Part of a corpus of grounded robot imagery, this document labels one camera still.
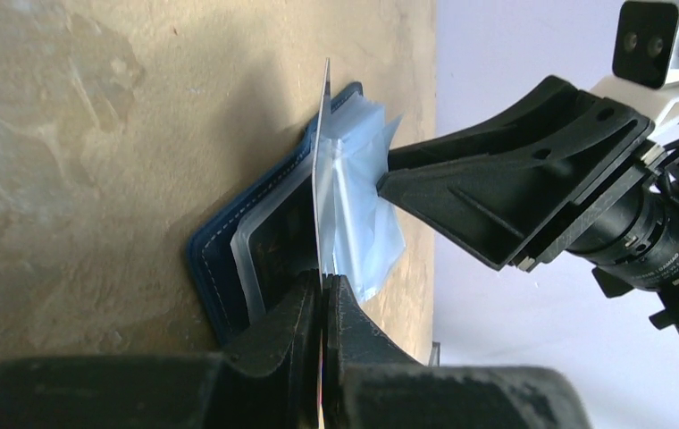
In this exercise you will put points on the blue leather card holder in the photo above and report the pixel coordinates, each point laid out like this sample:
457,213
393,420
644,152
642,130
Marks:
364,239

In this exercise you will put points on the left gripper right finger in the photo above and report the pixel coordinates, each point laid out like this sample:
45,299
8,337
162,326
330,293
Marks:
371,382

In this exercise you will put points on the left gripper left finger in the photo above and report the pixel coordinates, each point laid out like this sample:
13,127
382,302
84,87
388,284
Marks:
265,378

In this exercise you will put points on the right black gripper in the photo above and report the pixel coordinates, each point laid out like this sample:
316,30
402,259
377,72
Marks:
520,187

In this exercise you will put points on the white credit card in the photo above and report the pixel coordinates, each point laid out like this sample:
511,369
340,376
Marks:
319,196

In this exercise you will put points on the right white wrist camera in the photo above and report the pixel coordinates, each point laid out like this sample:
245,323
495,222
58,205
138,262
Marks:
645,63

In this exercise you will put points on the dark credit card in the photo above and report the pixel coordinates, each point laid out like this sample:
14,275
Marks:
282,244

